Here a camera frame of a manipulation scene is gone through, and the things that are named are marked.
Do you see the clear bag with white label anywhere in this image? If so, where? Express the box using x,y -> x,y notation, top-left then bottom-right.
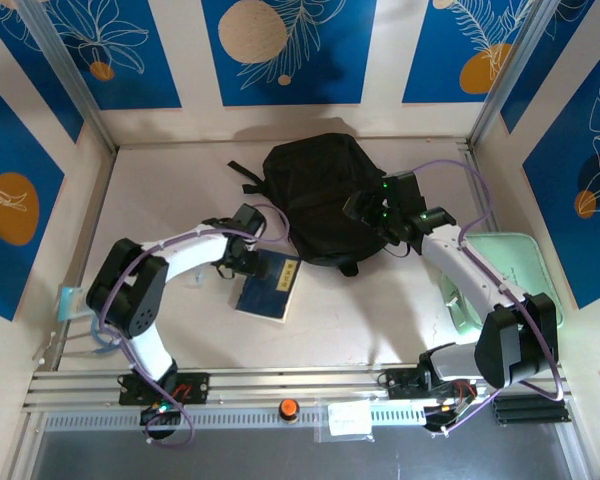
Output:
313,399 -> 376,444

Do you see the light blue coiled cable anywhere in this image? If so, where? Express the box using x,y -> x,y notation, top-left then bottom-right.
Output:
90,319 -> 126,357

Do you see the mint green tray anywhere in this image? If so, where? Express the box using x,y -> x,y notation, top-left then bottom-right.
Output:
439,232 -> 565,341

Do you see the blue poster orange circle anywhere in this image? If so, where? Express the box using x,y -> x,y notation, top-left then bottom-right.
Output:
0,72 -> 66,322
402,0 -> 536,105

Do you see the short black aluminium extrusion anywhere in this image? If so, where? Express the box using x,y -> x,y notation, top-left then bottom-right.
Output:
493,397 -> 569,426

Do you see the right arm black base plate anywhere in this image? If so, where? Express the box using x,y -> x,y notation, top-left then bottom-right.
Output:
385,367 -> 479,401

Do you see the light blue plastic packet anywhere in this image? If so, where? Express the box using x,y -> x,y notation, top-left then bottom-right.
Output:
57,285 -> 94,322

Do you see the silver aluminium corner post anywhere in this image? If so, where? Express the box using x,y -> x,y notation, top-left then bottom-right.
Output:
15,0 -> 120,154
467,0 -> 567,147

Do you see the silver aluminium rail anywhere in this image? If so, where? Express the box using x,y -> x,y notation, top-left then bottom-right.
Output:
22,367 -> 574,414

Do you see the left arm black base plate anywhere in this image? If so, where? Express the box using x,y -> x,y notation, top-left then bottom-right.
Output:
118,372 -> 210,406

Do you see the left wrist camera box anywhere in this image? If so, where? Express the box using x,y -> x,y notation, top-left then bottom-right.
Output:
229,203 -> 267,236

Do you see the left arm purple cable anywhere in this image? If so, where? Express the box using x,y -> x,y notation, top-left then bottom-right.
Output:
98,203 -> 291,447

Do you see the dark blue yellow-label book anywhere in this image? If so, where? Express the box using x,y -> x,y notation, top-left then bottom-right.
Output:
234,252 -> 301,324

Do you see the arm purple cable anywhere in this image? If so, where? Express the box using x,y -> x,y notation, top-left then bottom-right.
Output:
412,158 -> 565,436
98,203 -> 291,447

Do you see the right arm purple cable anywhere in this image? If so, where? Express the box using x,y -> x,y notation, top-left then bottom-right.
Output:
412,158 -> 565,436

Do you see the black backpack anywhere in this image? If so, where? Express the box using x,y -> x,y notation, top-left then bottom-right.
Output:
228,132 -> 389,276

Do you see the grey slotted cable duct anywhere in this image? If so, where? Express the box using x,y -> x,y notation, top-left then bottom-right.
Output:
42,405 -> 431,432

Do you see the blue poster beige circle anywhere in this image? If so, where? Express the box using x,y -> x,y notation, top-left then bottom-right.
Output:
201,0 -> 379,107

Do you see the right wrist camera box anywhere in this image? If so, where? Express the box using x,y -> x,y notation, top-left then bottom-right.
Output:
383,169 -> 426,214

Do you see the blue flower print poster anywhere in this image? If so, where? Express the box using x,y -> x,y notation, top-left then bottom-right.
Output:
29,0 -> 183,111

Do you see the blue leaf print poster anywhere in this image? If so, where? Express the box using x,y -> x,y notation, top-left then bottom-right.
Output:
522,34 -> 600,310
0,0 -> 85,145
499,0 -> 596,134

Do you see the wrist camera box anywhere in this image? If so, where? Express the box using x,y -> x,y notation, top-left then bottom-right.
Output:
383,169 -> 426,214
229,203 -> 267,236

